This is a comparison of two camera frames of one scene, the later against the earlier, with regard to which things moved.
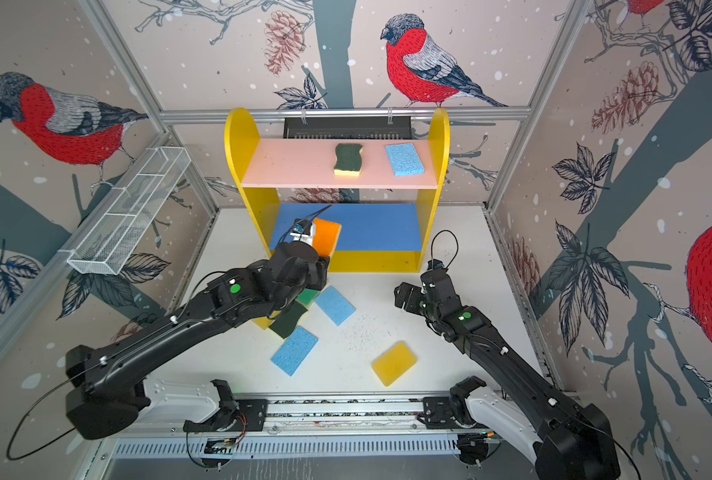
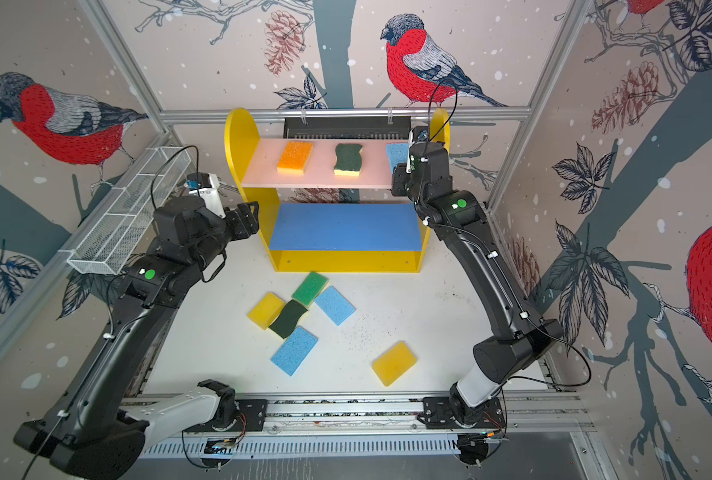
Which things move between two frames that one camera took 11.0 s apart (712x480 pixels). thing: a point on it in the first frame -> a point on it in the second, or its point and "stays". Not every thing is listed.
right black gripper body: x=431 y=314 -> x=400 y=187
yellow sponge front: x=394 y=363 stays
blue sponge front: x=294 y=350 stays
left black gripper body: x=316 y=276 -> x=223 y=230
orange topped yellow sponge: x=325 y=236 -> x=294 y=158
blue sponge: x=335 y=305 stays
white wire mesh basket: x=127 y=210 stays
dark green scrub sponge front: x=348 y=159 stays
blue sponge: x=404 y=160 stays
